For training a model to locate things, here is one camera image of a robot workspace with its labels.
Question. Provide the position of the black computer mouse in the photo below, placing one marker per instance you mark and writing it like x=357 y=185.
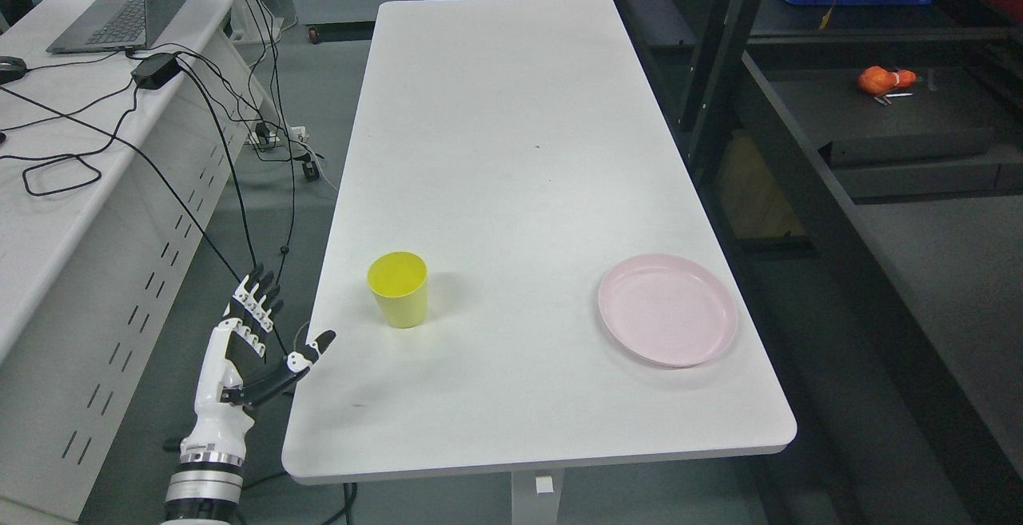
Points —
x=12 y=69

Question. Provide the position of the white power strip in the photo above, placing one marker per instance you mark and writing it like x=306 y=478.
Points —
x=265 y=138

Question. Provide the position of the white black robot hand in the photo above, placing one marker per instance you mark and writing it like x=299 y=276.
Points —
x=230 y=387

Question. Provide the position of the pink plastic plate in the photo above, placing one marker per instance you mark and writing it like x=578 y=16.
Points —
x=667 y=310

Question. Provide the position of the grey laptop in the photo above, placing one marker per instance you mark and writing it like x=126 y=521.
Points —
x=113 y=25

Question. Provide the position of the yellow plastic cup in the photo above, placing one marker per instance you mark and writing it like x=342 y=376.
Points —
x=399 y=284

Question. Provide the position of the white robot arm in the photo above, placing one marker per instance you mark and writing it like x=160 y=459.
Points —
x=203 y=493

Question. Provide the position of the white side desk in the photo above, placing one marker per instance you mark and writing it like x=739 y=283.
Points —
x=104 y=196

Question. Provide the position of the white table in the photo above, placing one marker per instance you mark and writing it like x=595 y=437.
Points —
x=517 y=148

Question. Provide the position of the orange toy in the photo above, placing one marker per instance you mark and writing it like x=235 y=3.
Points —
x=877 y=81

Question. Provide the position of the black power adapter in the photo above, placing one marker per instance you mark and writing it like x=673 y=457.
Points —
x=155 y=71

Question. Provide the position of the black metal shelf rack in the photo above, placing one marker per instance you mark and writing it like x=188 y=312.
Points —
x=877 y=238

